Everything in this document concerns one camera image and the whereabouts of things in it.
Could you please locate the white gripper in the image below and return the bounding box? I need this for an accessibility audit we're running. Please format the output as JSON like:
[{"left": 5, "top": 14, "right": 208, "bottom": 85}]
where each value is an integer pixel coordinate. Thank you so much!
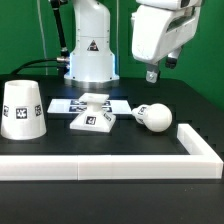
[{"left": 132, "top": 0, "right": 202, "bottom": 83}]

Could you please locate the white lamp bulb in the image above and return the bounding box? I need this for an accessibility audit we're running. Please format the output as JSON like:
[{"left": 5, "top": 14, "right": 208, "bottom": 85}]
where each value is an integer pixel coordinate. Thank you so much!
[{"left": 132, "top": 103, "right": 172, "bottom": 132}]

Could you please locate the white lamp base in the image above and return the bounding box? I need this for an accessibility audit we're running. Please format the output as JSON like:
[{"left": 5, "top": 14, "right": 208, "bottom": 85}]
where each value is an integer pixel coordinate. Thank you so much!
[{"left": 70, "top": 93, "right": 116, "bottom": 133}]

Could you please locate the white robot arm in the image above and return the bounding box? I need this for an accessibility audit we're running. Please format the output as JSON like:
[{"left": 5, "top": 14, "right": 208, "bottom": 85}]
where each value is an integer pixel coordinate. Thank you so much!
[{"left": 64, "top": 0, "right": 203, "bottom": 88}]

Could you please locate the white lamp shade cone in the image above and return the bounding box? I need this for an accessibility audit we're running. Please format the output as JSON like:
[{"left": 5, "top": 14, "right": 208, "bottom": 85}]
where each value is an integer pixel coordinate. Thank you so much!
[{"left": 1, "top": 80, "right": 46, "bottom": 140}]

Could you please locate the white L-shaped fence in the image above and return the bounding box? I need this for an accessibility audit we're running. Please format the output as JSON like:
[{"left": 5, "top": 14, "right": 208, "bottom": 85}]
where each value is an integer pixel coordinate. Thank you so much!
[{"left": 0, "top": 124, "right": 223, "bottom": 181}]

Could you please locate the white marker tag sheet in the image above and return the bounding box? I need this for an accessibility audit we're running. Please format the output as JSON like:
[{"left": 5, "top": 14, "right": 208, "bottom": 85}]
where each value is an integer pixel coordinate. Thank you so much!
[{"left": 47, "top": 99, "right": 131, "bottom": 114}]

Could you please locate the black cable bundle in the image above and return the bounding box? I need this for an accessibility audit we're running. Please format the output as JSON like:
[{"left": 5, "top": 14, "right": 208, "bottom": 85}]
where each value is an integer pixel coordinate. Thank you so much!
[{"left": 10, "top": 57, "right": 70, "bottom": 76}]

